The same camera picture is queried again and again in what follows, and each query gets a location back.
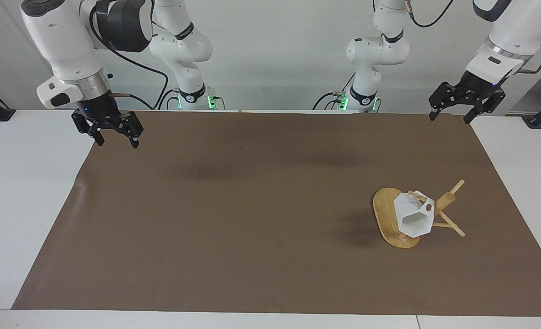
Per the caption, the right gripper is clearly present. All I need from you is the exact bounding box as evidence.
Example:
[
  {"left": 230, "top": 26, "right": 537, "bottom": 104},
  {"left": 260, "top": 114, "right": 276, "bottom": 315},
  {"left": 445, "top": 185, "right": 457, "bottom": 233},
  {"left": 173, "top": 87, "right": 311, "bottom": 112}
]
[{"left": 71, "top": 92, "right": 144, "bottom": 149}]

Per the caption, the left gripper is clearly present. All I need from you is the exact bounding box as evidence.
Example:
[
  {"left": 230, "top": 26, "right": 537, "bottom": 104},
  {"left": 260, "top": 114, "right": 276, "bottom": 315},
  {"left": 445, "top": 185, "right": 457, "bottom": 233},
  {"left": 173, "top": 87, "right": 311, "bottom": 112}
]
[{"left": 428, "top": 70, "right": 507, "bottom": 125}]

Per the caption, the white faceted cup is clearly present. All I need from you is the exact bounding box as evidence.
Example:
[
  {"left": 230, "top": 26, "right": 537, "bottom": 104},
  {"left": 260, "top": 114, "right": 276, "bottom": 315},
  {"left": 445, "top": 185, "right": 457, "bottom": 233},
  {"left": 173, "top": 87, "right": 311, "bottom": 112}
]
[{"left": 393, "top": 190, "right": 436, "bottom": 239}]

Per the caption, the wooden cup rack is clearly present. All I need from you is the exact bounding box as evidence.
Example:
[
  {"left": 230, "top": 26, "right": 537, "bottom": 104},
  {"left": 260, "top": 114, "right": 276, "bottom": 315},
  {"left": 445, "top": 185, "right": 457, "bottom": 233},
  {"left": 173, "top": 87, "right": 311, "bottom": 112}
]
[{"left": 372, "top": 179, "right": 467, "bottom": 249}]

